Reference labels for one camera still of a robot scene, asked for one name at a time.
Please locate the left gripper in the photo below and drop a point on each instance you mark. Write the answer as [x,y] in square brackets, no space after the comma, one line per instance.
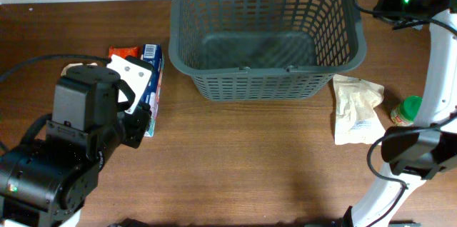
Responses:
[141,120]

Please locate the orange spaghetti package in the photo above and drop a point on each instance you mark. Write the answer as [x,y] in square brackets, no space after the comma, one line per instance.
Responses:
[124,52]

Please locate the blue tea box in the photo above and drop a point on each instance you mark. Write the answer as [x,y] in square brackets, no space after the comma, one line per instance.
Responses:
[153,54]

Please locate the grey plastic basket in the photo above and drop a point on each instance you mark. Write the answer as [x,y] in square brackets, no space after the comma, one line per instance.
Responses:
[249,50]

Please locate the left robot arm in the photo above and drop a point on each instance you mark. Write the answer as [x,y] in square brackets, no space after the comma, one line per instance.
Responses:
[43,182]

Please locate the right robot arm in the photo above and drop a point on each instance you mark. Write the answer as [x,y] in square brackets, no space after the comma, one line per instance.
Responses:
[404,158]

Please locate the beige food pouch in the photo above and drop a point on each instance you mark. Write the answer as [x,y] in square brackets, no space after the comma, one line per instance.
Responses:
[356,119]

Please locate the green lid spice jar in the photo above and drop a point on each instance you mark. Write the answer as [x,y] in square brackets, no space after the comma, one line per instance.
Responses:
[404,113]

